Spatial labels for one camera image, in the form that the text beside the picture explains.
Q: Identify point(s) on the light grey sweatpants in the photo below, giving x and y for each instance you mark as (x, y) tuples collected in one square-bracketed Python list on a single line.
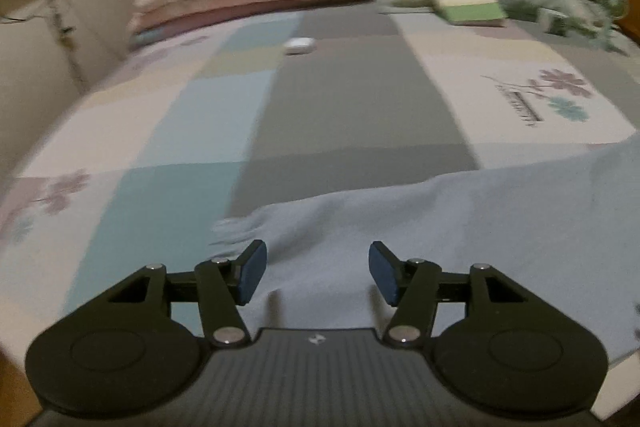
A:
[(450, 232)]

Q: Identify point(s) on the small tissue pack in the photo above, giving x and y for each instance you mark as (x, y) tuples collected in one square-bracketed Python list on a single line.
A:
[(555, 22)]

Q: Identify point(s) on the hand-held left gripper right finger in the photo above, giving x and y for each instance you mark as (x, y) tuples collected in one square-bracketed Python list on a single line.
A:
[(385, 272)]

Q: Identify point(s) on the green handheld fan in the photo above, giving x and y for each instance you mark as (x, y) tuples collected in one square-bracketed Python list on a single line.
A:
[(612, 2)]

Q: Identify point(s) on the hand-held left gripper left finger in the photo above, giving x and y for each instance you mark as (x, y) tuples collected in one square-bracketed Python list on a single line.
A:
[(250, 272)]

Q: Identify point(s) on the white earbud case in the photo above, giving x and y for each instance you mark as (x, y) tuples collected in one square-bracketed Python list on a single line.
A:
[(298, 45)]

